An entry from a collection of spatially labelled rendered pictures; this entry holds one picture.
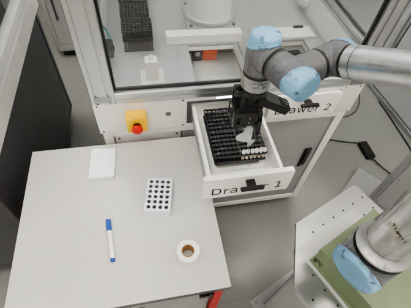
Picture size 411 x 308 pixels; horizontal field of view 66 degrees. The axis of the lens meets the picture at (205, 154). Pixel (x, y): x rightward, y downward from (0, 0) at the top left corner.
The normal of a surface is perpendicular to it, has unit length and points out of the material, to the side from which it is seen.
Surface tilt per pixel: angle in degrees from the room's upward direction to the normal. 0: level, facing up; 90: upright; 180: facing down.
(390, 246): 90
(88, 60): 90
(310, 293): 0
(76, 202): 0
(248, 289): 0
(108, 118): 90
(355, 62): 69
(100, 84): 90
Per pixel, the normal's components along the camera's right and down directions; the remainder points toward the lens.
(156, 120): 0.18, 0.79
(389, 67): -0.84, 0.03
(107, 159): 0.07, -0.60
